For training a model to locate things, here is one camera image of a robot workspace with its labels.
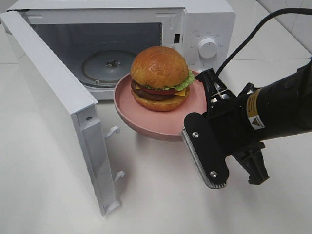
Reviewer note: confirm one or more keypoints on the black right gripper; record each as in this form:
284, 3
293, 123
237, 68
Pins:
234, 122

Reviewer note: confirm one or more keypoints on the pink round plate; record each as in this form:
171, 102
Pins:
166, 126

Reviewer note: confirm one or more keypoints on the burger with lettuce and cheese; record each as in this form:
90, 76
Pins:
160, 79

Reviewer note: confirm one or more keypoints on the white microwave door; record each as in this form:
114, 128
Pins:
48, 57

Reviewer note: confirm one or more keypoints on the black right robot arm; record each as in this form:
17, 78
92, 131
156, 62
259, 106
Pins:
286, 105

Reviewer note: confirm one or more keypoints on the upper white power knob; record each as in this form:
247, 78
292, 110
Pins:
208, 47

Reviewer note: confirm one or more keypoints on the white microwave oven body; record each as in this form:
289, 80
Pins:
134, 25

